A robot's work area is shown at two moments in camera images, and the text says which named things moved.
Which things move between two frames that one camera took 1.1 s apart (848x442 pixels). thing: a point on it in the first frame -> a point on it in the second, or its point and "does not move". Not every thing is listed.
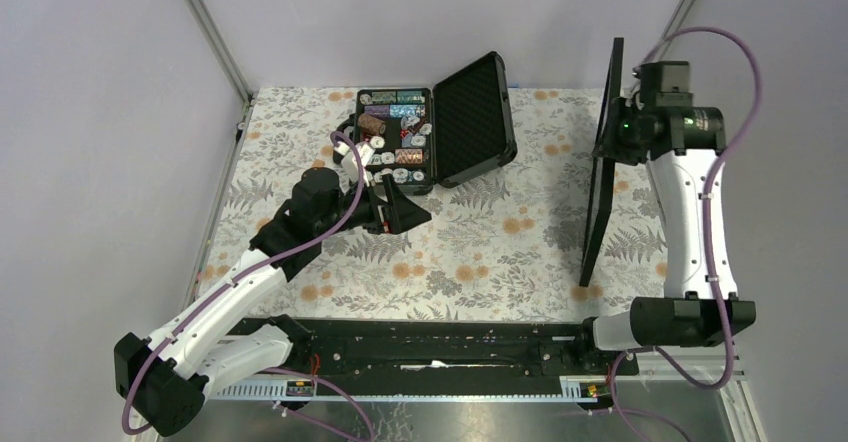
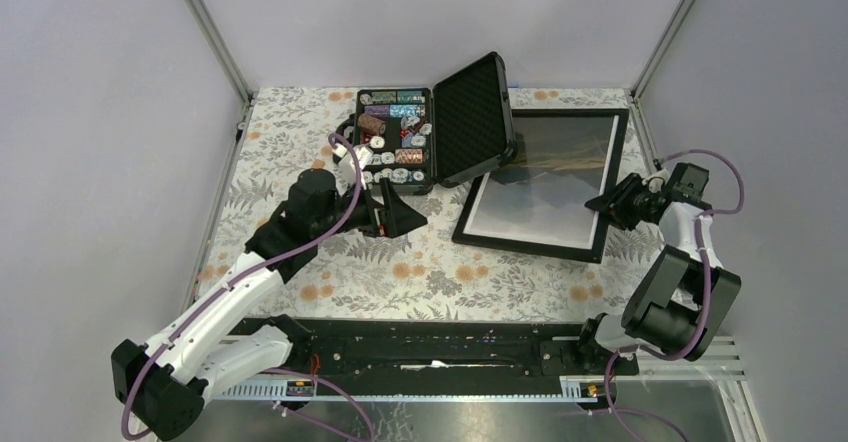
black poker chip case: (455, 132) does not move
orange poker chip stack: (409, 156) does not move
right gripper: (609, 148) -> (613, 204)
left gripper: (404, 214) does not move
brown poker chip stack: (372, 124) does not move
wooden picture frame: (603, 172) -> (583, 253)
